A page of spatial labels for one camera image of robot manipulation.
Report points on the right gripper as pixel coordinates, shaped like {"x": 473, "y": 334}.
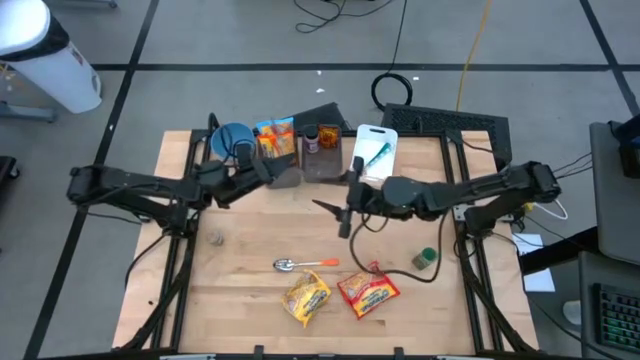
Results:
{"x": 360, "y": 197}

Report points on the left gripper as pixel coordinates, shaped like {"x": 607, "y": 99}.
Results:
{"x": 240, "y": 182}

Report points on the orange chicken ramen packet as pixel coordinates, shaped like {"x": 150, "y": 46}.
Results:
{"x": 280, "y": 145}

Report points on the blue-edged ramen packet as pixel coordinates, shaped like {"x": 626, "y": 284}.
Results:
{"x": 275, "y": 125}

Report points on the black-lidded spice jar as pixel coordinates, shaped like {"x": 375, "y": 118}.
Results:
{"x": 311, "y": 140}

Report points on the taco seasoning mix packet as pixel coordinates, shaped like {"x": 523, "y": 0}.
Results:
{"x": 329, "y": 136}

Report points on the white plastic bin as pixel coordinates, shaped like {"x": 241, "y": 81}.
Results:
{"x": 370, "y": 137}

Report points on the red ramen packet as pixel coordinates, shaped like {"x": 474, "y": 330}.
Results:
{"x": 367, "y": 295}

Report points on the yellow creamy chicken ramen packet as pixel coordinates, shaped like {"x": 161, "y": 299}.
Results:
{"x": 306, "y": 297}

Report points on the green-lidded spice jar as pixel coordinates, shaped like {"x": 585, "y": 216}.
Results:
{"x": 425, "y": 258}

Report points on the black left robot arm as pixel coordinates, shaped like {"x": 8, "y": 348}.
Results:
{"x": 130, "y": 182}

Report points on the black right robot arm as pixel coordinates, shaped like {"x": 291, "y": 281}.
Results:
{"x": 475, "y": 190}

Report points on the grey translucent bin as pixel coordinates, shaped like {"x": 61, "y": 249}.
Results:
{"x": 322, "y": 170}
{"x": 290, "y": 179}

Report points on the blue plastic bowl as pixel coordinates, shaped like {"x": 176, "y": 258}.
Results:
{"x": 242, "y": 134}

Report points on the black pad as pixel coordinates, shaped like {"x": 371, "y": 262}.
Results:
{"x": 320, "y": 116}

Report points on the black perforated plate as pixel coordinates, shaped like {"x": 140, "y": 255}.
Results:
{"x": 440, "y": 120}

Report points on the white paper sheet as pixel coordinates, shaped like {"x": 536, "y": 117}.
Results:
{"x": 540, "y": 282}

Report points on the black desk leg bar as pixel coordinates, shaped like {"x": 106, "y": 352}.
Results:
{"x": 560, "y": 250}

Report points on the white trash can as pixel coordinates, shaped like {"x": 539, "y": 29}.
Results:
{"x": 55, "y": 75}

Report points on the white computer mouse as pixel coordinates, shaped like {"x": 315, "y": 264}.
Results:
{"x": 572, "y": 312}

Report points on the grey table foot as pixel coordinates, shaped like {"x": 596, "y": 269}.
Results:
{"x": 25, "y": 114}
{"x": 80, "y": 3}

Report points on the grey keyboard desk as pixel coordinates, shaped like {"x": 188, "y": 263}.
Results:
{"x": 586, "y": 280}

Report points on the black floor object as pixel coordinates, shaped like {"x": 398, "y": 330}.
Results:
{"x": 7, "y": 167}

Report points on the black chair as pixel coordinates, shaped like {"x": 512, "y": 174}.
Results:
{"x": 630, "y": 150}

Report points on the backlit keyboard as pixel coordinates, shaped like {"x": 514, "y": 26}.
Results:
{"x": 617, "y": 317}

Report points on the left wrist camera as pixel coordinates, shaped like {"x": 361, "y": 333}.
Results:
{"x": 245, "y": 154}

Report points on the black aluminium table frame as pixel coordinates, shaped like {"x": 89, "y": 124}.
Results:
{"x": 300, "y": 357}

